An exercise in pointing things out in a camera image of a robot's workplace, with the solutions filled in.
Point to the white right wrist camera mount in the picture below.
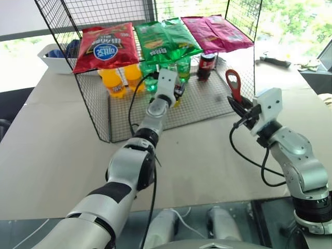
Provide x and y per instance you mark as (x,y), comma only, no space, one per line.
(268,103)

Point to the white plastic bin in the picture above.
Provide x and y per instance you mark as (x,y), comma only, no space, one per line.
(55,64)

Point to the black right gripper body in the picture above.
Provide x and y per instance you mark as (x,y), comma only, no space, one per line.
(251,116)

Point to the cola bottle red label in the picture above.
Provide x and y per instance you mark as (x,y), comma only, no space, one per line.
(206,66)

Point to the red chip bag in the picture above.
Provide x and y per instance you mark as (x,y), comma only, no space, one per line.
(106,49)

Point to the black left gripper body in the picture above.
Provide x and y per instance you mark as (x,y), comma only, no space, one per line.
(177,95)

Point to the grey rounded shape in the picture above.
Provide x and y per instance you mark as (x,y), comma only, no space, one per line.
(223,225)
(163,228)

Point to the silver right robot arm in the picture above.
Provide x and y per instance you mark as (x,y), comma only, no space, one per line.
(298,155)

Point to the pink chip bag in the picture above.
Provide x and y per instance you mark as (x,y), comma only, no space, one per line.
(228,36)
(197,31)

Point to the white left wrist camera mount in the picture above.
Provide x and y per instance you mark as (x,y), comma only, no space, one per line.
(166,81)

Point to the orange soda bottle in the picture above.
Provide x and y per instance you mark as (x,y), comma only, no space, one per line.
(132,76)
(114,84)

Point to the red bottle opener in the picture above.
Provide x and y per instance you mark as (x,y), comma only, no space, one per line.
(232,84)

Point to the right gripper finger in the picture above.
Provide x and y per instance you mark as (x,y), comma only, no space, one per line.
(238,112)
(234,101)

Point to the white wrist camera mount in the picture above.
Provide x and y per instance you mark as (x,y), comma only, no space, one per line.
(166,81)
(268,103)

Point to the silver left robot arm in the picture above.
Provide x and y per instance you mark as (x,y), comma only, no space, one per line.
(122,166)

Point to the pale work gloves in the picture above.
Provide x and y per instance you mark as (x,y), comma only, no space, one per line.
(310,65)

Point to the green soda bottle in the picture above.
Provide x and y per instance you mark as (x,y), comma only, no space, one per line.
(172,67)
(149,77)
(184,70)

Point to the grey laptop screen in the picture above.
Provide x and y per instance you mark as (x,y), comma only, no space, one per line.
(326,55)

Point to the green chip bag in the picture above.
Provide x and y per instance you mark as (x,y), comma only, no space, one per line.
(179,39)
(151,44)

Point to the blue item in bin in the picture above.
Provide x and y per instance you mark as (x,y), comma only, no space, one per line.
(72,48)

